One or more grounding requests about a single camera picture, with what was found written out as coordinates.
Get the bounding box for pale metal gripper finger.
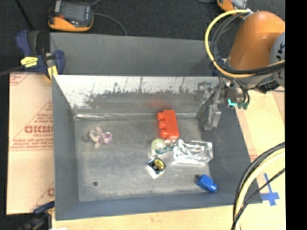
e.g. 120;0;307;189
195;81;216;103
198;99;222;131

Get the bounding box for clear plastic packet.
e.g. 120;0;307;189
171;138;214;167

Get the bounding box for red toy building block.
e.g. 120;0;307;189
156;109;180;139

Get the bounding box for green and white round packet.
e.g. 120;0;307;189
150;138;175;157

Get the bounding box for blue plastic block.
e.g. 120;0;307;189
195;173;218;193

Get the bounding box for black and yellow packaged item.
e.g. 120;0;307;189
145;158;167;180

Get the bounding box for grey metal bin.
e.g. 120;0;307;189
49;32;262;220

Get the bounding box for clear and purple toy figure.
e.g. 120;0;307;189
88;126;113;149

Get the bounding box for brown cardboard board red print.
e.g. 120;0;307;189
5;71;56;216

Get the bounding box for black cylinder on white bracket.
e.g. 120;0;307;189
257;80;281;93

